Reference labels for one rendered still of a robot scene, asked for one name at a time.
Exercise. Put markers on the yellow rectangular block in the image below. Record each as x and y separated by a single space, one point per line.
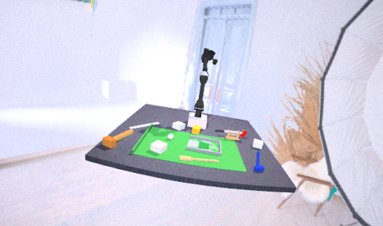
196 129

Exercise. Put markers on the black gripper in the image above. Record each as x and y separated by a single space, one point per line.
214 61

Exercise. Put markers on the green putting mat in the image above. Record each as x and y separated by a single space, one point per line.
230 158

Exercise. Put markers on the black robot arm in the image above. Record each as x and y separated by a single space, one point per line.
203 80

